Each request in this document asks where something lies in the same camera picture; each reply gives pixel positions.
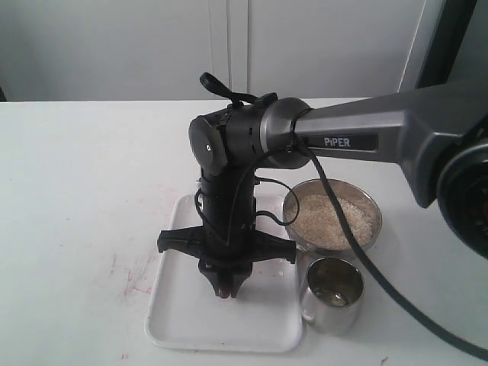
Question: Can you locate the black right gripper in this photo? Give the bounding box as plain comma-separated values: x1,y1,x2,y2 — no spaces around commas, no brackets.
157,168,296,298

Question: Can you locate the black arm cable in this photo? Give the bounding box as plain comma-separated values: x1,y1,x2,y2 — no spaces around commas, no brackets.
193,72,488,361

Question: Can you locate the white plastic tray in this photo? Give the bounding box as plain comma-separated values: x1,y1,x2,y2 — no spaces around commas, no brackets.
144,193,304,353

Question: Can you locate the white cabinet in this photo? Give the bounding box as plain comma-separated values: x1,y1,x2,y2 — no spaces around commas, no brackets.
1,1,444,101

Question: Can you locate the steel mug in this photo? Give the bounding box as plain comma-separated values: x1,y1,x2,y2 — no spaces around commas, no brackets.
300,258,365,336

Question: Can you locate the steel bowl of rice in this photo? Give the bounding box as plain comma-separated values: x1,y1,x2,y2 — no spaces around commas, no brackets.
282,179,383,258

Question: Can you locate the brown wooden spoon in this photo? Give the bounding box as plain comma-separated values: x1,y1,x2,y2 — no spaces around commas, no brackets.
217,281,233,299

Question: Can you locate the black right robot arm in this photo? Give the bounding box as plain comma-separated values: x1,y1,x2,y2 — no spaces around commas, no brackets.
157,73,487,298

